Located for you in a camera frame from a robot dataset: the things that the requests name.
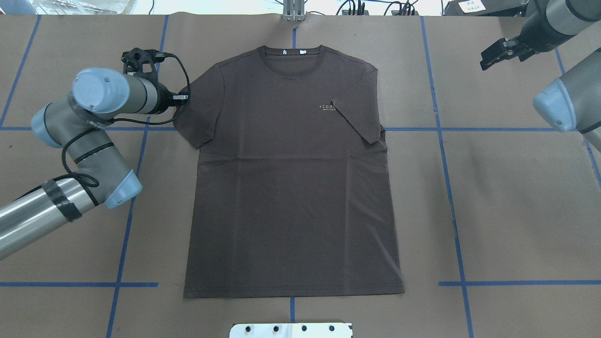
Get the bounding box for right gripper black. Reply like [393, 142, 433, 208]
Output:
[479, 37, 540, 71]

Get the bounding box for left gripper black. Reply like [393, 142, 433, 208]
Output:
[157, 84, 189, 114]

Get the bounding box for brown t-shirt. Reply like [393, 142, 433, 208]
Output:
[174, 46, 405, 299]

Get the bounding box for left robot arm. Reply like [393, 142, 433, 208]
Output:
[0, 67, 189, 259]

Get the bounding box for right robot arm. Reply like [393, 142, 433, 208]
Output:
[479, 0, 601, 150]

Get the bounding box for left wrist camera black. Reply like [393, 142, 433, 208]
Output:
[121, 47, 166, 75]

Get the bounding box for aluminium frame post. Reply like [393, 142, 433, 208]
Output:
[278, 0, 306, 22]

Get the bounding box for white camera mast with base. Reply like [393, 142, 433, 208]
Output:
[228, 322, 354, 338]

